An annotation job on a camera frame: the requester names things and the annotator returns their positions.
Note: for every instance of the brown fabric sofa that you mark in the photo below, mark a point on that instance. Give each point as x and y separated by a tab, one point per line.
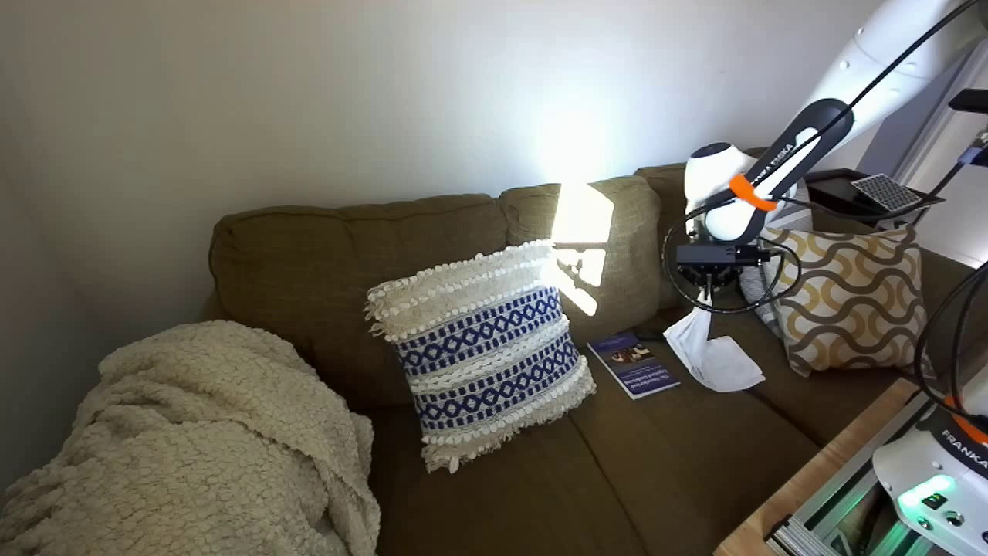
636	464

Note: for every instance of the blue booklet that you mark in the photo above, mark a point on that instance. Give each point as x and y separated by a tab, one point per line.
636	366

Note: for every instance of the blue white woven pillow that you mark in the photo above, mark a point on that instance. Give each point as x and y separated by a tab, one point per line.
483	350

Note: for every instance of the cream knitted blanket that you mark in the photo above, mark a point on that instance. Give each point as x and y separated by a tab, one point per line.
196	441

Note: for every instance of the wooden table board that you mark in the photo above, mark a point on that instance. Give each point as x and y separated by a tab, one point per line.
812	464

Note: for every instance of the brown sofa back cushion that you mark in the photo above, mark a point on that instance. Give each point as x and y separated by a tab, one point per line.
605	248

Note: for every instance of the yellow grey wavy pillow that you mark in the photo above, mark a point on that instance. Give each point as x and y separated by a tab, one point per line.
853	298

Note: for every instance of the white towel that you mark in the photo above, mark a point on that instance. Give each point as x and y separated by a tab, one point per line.
721	360

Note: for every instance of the silver tablet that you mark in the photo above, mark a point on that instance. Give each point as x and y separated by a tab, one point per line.
888	191

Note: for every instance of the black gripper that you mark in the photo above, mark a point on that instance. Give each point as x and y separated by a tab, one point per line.
712	253

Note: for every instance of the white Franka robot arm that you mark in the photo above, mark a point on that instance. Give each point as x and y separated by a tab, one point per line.
721	175

